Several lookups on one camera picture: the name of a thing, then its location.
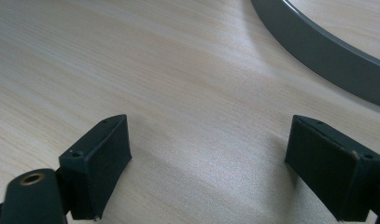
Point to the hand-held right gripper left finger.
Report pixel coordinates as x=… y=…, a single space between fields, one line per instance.
x=97 y=168

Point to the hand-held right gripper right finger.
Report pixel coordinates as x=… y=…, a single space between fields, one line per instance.
x=330 y=168

